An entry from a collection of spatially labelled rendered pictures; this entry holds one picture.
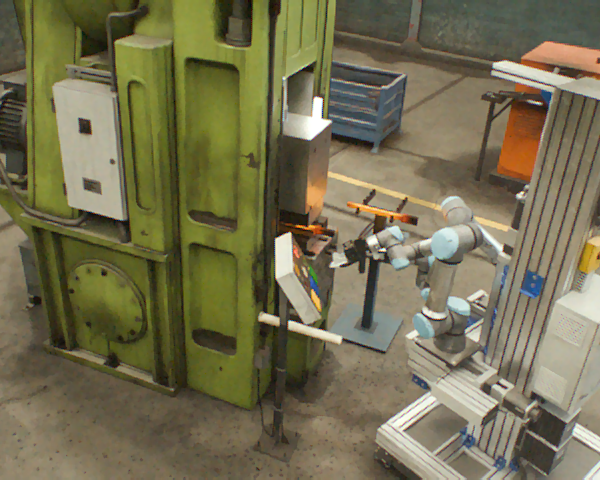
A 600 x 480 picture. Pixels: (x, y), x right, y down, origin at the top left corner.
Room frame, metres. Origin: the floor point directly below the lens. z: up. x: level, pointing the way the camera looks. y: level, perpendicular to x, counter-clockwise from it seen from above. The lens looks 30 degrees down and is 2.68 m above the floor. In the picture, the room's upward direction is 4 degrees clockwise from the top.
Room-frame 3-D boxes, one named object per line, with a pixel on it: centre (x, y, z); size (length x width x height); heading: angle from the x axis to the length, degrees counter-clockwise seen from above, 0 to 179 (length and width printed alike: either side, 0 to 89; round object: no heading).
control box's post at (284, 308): (2.48, 0.05, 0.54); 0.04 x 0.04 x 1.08; 69
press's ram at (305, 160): (3.14, 0.11, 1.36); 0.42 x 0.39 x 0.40; 69
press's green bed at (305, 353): (3.16, 0.11, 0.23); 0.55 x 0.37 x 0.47; 69
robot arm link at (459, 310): (2.37, -0.71, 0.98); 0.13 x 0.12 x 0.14; 123
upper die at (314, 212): (3.10, 0.12, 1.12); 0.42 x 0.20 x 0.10; 69
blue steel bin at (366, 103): (7.26, -0.41, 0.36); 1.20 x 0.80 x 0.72; 65
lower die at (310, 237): (3.10, 0.12, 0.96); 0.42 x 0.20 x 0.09; 69
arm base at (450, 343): (2.38, -0.71, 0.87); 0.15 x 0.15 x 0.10
